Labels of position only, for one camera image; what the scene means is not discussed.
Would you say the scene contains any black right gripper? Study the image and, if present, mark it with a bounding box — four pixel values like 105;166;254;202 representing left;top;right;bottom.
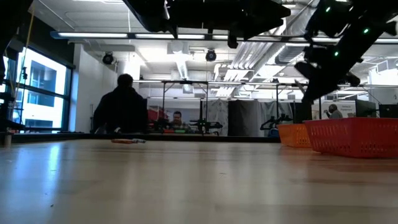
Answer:
294;40;361;104

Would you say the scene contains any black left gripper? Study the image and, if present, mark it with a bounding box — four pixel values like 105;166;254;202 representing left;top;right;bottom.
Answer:
177;0;292;49

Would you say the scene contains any white partition panel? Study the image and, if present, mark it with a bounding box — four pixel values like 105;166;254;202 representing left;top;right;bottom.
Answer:
312;101;356;121

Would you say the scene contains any black monitor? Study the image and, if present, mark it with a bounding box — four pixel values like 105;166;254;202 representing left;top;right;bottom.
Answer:
294;101;313;124
378;104;398;118
355;99;377;118

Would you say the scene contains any person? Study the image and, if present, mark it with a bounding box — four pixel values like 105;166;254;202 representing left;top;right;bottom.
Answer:
92;73;149;135
169;111;192;132
323;104;345;119

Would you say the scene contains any orange plastic basket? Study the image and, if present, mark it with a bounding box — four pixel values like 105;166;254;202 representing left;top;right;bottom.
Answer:
276;123;312;149

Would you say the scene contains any red plastic basket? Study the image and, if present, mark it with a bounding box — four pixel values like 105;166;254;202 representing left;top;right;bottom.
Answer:
303;116;398;159

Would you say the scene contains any dark curtain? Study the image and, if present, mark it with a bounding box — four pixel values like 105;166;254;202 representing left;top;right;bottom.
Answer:
228;99;265;137

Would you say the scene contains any light patterned curtain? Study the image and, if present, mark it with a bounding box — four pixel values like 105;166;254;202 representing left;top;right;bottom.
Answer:
206;99;229;136

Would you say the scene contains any overhead light bar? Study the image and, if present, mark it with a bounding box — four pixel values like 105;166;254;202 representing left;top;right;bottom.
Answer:
51;30;398;44

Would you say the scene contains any tall black tripod stand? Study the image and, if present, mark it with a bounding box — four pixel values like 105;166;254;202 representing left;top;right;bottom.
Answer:
20;66;29;125

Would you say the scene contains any black background rig frame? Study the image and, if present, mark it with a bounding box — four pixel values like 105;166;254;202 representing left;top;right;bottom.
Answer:
161;80;209;134
275;82;323;121

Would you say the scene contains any black metal rig frame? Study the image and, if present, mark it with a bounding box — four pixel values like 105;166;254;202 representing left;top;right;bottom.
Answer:
0;132;280;144

